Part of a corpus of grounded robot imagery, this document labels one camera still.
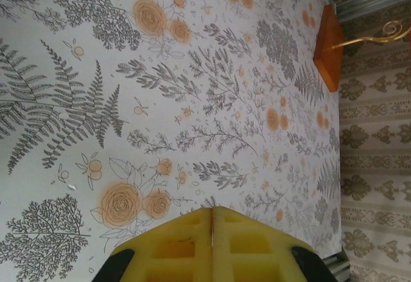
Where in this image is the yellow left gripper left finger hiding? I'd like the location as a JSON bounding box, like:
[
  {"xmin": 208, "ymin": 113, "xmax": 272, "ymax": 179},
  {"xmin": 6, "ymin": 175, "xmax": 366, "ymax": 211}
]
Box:
[{"xmin": 92, "ymin": 207, "xmax": 213, "ymax": 282}]

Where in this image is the orange wooden stand base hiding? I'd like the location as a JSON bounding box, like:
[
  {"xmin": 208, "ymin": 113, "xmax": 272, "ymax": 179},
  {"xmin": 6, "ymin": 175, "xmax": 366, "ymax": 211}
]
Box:
[{"xmin": 313, "ymin": 4, "xmax": 345, "ymax": 93}]

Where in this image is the gold wire stand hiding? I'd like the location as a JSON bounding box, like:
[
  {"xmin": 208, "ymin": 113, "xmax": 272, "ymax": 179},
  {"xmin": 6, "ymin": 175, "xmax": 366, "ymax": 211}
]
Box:
[{"xmin": 332, "ymin": 20, "xmax": 411, "ymax": 51}]

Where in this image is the floral print tablecloth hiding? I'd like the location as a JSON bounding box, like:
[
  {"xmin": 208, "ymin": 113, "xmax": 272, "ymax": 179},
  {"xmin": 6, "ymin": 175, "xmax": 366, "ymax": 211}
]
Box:
[{"xmin": 0, "ymin": 0, "xmax": 343, "ymax": 282}]

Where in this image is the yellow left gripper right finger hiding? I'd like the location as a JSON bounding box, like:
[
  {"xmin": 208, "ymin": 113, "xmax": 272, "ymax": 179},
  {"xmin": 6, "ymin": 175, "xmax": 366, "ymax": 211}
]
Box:
[{"xmin": 213, "ymin": 206, "xmax": 338, "ymax": 282}]

